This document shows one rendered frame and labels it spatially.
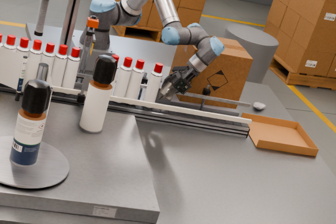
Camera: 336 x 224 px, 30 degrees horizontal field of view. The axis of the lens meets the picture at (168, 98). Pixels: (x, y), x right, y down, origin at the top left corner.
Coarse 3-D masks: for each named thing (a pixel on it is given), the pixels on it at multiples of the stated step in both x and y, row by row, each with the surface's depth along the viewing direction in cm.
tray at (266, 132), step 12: (252, 120) 302; (264, 120) 304; (276, 120) 305; (288, 120) 306; (252, 132) 291; (264, 132) 294; (276, 132) 298; (288, 132) 302; (300, 132) 303; (264, 144) 279; (276, 144) 280; (288, 144) 281; (300, 144) 293; (312, 144) 290
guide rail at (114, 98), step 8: (56, 88) 259; (64, 88) 260; (112, 96) 265; (136, 104) 269; (144, 104) 269; (152, 104) 270; (160, 104) 271; (184, 112) 275; (192, 112) 275; (200, 112) 276; (208, 112) 277; (232, 120) 281; (240, 120) 282; (248, 120) 282
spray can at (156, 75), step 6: (156, 66) 266; (162, 66) 266; (156, 72) 267; (150, 78) 268; (156, 78) 267; (150, 84) 268; (156, 84) 268; (150, 90) 269; (156, 90) 270; (144, 96) 272; (150, 96) 270; (150, 108) 273
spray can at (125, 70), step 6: (126, 60) 262; (120, 66) 264; (126, 66) 263; (120, 72) 264; (126, 72) 263; (120, 78) 264; (126, 78) 264; (120, 84) 265; (126, 84) 266; (114, 90) 268; (120, 90) 266; (120, 96) 267; (120, 102) 269
